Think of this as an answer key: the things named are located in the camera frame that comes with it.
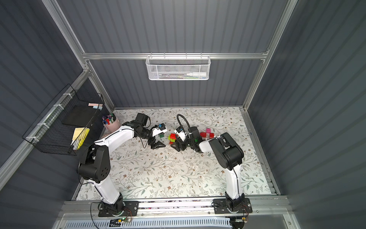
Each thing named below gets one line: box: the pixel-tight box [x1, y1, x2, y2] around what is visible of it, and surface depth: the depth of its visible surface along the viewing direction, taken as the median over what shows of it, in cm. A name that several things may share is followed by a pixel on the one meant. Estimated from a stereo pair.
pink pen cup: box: [101, 117, 121, 133], surface depth 101 cm
